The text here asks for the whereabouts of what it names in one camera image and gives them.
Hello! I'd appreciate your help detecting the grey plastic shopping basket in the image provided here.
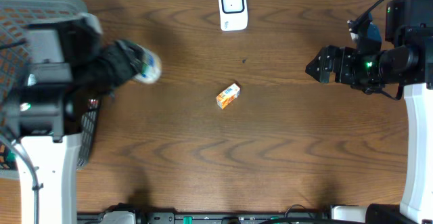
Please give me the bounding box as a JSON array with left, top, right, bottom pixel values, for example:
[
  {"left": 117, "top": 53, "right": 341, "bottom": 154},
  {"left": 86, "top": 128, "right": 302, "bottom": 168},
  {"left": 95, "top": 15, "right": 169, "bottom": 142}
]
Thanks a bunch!
[{"left": 1, "top": 0, "right": 101, "bottom": 169}]

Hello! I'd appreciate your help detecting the white barcode scanner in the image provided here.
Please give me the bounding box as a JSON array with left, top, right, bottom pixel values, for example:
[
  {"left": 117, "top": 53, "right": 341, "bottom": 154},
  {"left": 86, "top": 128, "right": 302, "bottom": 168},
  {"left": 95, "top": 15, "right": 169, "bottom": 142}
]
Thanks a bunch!
[{"left": 219, "top": 0, "right": 248, "bottom": 32}]

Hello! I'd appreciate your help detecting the orange Kleenex tissue pack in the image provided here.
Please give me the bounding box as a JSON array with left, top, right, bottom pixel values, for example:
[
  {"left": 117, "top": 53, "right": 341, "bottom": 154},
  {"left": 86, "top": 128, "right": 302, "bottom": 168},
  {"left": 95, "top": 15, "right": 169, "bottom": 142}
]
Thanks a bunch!
[{"left": 216, "top": 83, "right": 240, "bottom": 109}]

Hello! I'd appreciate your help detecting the green lid jar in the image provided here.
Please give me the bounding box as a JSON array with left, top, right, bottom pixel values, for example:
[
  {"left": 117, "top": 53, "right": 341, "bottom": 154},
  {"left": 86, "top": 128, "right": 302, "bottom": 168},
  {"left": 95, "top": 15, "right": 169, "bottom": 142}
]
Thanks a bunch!
[{"left": 133, "top": 46, "right": 162, "bottom": 85}]

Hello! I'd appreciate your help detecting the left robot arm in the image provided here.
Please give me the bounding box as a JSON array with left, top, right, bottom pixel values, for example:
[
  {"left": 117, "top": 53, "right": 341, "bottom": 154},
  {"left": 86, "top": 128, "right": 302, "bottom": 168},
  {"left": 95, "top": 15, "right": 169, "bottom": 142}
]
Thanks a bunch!
[{"left": 1, "top": 13, "right": 145, "bottom": 223}]

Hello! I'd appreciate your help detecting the black mounting rail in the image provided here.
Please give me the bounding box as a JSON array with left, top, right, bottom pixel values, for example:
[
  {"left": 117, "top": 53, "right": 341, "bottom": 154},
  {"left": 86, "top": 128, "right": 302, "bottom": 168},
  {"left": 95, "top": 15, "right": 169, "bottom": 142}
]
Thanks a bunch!
[{"left": 77, "top": 211, "right": 327, "bottom": 224}]

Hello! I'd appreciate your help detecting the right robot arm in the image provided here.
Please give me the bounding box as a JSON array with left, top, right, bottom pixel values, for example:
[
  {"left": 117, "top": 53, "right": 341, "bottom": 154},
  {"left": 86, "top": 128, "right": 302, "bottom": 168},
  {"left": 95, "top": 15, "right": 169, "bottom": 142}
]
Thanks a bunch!
[{"left": 305, "top": 0, "right": 432, "bottom": 223}]

